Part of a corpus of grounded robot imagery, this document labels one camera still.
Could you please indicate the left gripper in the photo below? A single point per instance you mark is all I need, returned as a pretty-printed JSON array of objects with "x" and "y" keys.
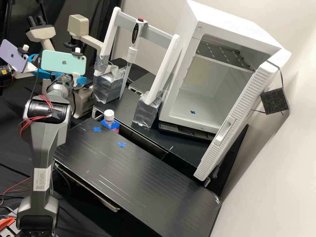
[{"x": 26, "y": 70}]

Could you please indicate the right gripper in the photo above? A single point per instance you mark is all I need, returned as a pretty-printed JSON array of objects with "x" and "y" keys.
[{"x": 47, "y": 85}]

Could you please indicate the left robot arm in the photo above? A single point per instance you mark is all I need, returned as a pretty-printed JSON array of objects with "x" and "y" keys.
[{"x": 6, "y": 74}]

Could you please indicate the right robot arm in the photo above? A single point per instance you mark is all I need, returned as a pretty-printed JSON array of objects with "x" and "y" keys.
[{"x": 43, "y": 148}]

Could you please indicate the cream microscope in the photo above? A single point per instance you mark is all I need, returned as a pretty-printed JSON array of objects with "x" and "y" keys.
[{"x": 79, "y": 24}]

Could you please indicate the small bottle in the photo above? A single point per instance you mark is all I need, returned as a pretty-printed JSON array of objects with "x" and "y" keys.
[{"x": 109, "y": 114}]

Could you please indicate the blue bottle holder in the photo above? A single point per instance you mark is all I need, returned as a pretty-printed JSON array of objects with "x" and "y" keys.
[{"x": 114, "y": 128}]

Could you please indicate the black platform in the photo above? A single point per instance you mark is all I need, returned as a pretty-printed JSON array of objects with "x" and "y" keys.
[
  {"x": 128, "y": 111},
  {"x": 138, "y": 84},
  {"x": 138, "y": 177}
]

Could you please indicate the pipette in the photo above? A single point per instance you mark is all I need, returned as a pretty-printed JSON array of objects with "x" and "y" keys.
[{"x": 136, "y": 32}]

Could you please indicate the white pipette stand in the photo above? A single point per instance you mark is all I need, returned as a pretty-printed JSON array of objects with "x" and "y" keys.
[{"x": 160, "y": 71}]

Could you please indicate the white incubator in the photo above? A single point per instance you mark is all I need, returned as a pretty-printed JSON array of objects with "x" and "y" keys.
[{"x": 207, "y": 81}]

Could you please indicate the incubator door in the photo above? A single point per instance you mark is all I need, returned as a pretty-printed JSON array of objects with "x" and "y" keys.
[{"x": 237, "y": 118}]

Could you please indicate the right wrist camera phone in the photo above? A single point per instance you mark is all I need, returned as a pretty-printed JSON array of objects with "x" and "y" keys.
[{"x": 61, "y": 61}]

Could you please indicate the wrist camera phone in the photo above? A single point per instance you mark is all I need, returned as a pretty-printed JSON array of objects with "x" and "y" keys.
[
  {"x": 12, "y": 55},
  {"x": 61, "y": 61}
]

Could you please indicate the left wrist camera phone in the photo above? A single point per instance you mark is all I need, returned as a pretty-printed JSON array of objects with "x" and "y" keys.
[{"x": 12, "y": 55}]

